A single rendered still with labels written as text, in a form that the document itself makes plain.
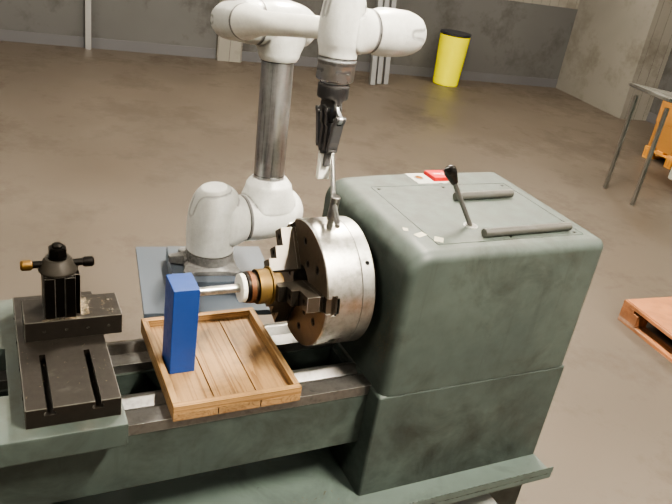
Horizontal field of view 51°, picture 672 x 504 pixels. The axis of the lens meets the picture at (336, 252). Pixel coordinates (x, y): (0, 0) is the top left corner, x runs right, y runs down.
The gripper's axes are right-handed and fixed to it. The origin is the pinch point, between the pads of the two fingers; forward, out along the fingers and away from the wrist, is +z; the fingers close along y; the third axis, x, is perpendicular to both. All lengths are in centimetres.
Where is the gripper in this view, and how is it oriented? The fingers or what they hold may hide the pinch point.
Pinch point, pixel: (323, 164)
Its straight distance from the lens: 175.3
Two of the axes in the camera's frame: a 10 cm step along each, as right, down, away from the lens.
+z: -1.3, 9.1, 3.9
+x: 9.0, -0.6, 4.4
